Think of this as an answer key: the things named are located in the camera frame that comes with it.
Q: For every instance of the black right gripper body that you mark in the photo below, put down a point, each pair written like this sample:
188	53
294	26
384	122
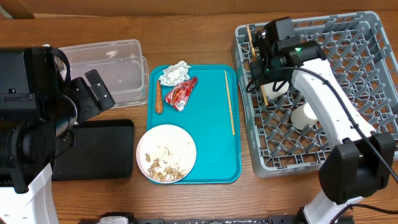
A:
264	73

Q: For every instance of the white bowl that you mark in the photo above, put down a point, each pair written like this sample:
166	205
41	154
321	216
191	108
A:
276	90

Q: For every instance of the wooden chopstick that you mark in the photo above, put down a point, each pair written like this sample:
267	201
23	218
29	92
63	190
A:
251	87
229	103

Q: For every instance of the white paper cup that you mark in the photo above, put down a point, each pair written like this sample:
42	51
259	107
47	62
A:
303	116

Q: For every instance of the white tissue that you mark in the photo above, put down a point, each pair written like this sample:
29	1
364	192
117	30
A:
175	74

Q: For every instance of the red snack wrapper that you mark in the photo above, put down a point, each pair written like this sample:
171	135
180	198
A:
179	95

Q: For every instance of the pink plate with food scraps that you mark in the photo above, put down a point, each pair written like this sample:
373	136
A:
166	154

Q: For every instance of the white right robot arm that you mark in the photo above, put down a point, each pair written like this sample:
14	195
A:
360	161

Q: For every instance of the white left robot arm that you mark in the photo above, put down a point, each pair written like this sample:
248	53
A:
40	102

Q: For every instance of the grey dishwasher rack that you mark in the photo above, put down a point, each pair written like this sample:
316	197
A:
365	66

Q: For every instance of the teal plastic tray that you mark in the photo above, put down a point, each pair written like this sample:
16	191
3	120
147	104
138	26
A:
206	118

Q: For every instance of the clear plastic bin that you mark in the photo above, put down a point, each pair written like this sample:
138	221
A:
121	65

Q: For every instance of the black plastic tray bin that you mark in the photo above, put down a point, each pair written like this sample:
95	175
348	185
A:
95	150

